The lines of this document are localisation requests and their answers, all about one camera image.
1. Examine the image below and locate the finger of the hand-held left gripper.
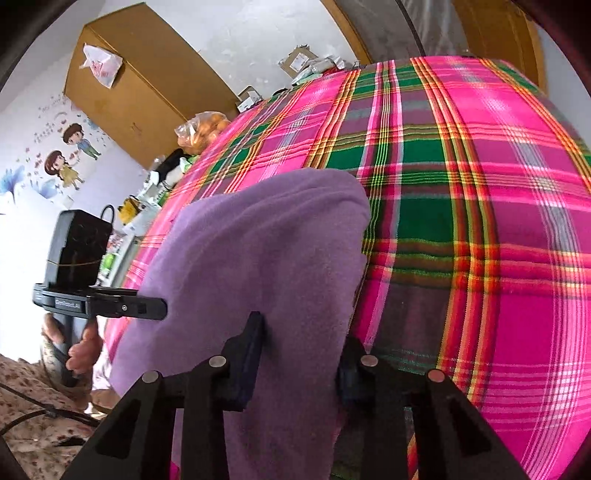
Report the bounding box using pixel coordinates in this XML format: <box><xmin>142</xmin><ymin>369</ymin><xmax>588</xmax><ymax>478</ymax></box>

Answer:
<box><xmin>95</xmin><ymin>287</ymin><xmax>168</xmax><ymax>321</ymax></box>

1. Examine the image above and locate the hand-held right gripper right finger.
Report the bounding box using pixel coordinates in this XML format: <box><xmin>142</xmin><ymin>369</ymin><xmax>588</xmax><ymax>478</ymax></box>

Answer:
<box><xmin>336</xmin><ymin>336</ymin><xmax>529</xmax><ymax>480</ymax></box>

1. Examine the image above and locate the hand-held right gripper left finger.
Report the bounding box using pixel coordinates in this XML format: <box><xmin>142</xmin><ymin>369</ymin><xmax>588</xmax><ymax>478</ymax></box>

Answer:
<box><xmin>67</xmin><ymin>311</ymin><xmax>266</xmax><ymax>480</ymax></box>

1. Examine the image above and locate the purple fleece cloth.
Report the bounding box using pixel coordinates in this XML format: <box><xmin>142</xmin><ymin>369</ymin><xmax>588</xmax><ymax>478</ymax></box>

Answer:
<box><xmin>108</xmin><ymin>167</ymin><xmax>372</xmax><ymax>480</ymax></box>

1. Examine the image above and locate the person's left forearm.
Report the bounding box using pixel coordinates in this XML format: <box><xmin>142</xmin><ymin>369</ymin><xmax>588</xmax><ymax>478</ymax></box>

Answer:
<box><xmin>0</xmin><ymin>337</ymin><xmax>116</xmax><ymax>480</ymax></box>

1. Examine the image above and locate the person's left hand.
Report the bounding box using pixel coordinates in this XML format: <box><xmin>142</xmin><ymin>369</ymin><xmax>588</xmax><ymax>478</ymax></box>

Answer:
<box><xmin>41</xmin><ymin>314</ymin><xmax>105</xmax><ymax>376</ymax></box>

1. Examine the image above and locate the yellow packet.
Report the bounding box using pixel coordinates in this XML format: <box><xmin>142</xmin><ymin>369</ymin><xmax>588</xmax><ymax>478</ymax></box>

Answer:
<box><xmin>117</xmin><ymin>196</ymin><xmax>145</xmax><ymax>224</ymax></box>

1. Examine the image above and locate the bag of oranges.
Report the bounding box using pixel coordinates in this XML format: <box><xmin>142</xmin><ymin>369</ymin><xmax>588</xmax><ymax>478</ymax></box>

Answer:
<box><xmin>174</xmin><ymin>111</ymin><xmax>232</xmax><ymax>155</ymax></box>

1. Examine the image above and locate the wooden cabinet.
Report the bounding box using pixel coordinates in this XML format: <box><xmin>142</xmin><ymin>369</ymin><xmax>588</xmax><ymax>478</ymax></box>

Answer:
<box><xmin>64</xmin><ymin>2</ymin><xmax>241</xmax><ymax>169</ymax></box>

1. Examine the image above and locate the white plastic bag red print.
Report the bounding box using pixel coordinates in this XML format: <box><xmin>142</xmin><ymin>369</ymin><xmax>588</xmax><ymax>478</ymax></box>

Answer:
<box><xmin>78</xmin><ymin>43</ymin><xmax>124</xmax><ymax>89</ymax></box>

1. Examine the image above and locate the pink green plaid bed sheet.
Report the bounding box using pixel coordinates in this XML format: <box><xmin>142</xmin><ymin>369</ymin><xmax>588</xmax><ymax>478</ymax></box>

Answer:
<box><xmin>104</xmin><ymin>55</ymin><xmax>591</xmax><ymax>480</ymax></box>

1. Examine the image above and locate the small white cardboard box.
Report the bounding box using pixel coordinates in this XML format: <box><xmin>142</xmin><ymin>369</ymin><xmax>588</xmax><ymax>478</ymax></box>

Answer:
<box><xmin>235</xmin><ymin>85</ymin><xmax>264</xmax><ymax>114</ymax></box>

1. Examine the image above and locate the labelled cardboard box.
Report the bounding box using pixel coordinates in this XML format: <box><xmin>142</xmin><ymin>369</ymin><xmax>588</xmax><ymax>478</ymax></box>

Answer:
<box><xmin>278</xmin><ymin>45</ymin><xmax>320</xmax><ymax>78</ymax></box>

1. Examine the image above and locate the clear plastic door curtain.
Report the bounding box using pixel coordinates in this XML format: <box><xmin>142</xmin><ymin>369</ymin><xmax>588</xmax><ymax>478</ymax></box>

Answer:
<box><xmin>335</xmin><ymin>0</ymin><xmax>467</xmax><ymax>63</ymax></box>

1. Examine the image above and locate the wooden door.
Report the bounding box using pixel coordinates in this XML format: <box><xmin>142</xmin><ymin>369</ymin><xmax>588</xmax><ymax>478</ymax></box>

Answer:
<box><xmin>452</xmin><ymin>0</ymin><xmax>548</xmax><ymax>93</ymax></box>

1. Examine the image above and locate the cartoon wall sticker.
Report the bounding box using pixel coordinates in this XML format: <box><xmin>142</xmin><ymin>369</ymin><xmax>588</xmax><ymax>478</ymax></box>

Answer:
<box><xmin>0</xmin><ymin>92</ymin><xmax>116</xmax><ymax>217</ymax></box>

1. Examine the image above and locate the black cable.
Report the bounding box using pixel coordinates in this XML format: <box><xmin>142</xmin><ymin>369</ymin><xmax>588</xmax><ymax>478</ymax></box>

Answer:
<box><xmin>0</xmin><ymin>383</ymin><xmax>100</xmax><ymax>437</ymax></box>

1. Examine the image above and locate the wooden door frame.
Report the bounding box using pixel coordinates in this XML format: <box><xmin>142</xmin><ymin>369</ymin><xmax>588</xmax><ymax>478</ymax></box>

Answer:
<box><xmin>321</xmin><ymin>0</ymin><xmax>375</xmax><ymax>65</ymax></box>

